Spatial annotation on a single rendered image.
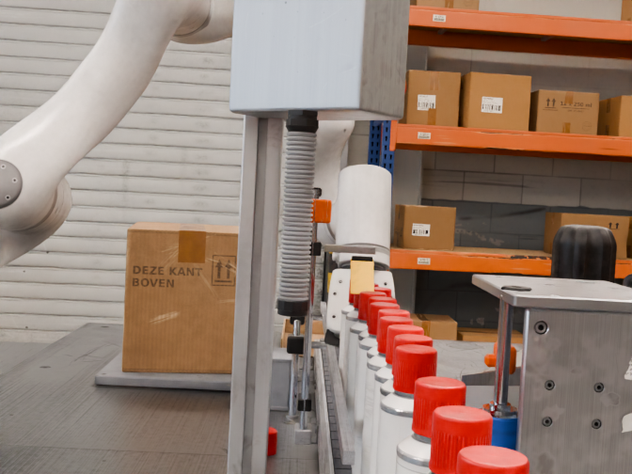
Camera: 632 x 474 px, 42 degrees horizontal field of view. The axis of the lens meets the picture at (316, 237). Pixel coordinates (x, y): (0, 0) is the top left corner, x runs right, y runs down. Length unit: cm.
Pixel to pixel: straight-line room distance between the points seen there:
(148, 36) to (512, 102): 378
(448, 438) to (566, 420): 13
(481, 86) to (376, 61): 402
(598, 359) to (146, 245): 113
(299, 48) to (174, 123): 448
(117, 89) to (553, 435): 92
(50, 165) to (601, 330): 89
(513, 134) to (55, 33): 285
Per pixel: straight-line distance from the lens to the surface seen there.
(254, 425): 99
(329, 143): 129
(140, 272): 158
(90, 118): 130
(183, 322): 159
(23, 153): 127
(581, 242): 112
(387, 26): 88
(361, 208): 125
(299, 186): 84
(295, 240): 84
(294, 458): 120
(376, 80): 85
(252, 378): 99
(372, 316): 91
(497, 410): 59
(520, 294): 55
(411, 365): 65
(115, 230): 538
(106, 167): 539
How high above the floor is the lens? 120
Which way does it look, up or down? 3 degrees down
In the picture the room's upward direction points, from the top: 3 degrees clockwise
